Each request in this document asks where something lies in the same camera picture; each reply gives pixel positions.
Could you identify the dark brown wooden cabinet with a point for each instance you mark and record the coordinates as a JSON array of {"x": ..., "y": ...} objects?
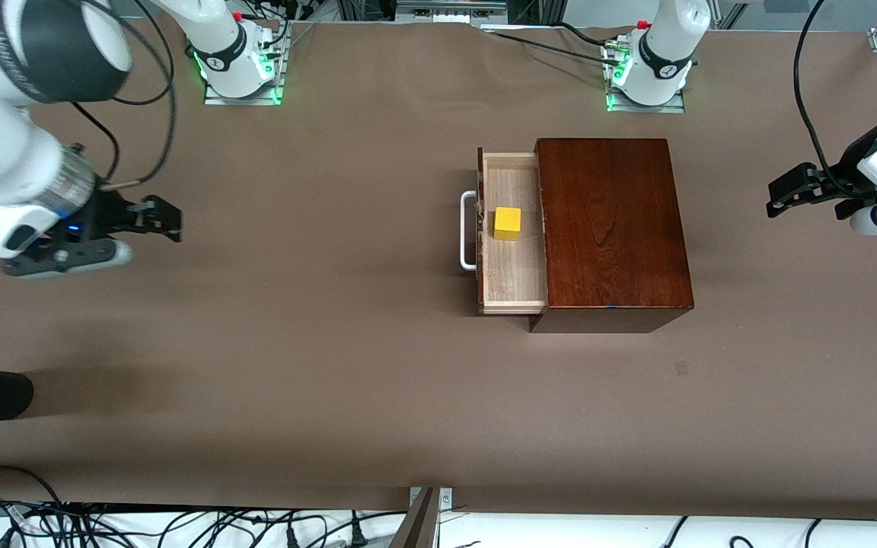
[{"x": 613, "y": 228}]

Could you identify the grey metal bracket plate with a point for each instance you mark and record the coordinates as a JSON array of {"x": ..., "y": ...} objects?
[{"x": 446, "y": 498}]

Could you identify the dark metal bar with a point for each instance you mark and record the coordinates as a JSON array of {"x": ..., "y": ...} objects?
[{"x": 417, "y": 529}]

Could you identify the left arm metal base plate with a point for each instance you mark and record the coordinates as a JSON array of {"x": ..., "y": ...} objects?
[{"x": 648, "y": 108}]

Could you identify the wooden drawer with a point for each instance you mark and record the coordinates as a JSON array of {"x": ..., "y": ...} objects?
[{"x": 515, "y": 274}]

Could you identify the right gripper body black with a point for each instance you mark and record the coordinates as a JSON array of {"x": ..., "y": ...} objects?
[{"x": 106, "y": 211}]

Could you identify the yellow cube block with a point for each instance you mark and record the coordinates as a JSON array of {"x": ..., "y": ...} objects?
[{"x": 508, "y": 224}]

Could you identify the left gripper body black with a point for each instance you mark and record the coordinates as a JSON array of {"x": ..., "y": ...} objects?
[{"x": 839, "y": 185}]

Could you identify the black power plug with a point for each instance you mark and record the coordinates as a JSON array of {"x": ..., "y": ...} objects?
[{"x": 357, "y": 536}]

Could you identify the aluminium frame crossbar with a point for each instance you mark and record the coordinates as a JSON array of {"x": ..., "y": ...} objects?
[{"x": 450, "y": 14}]

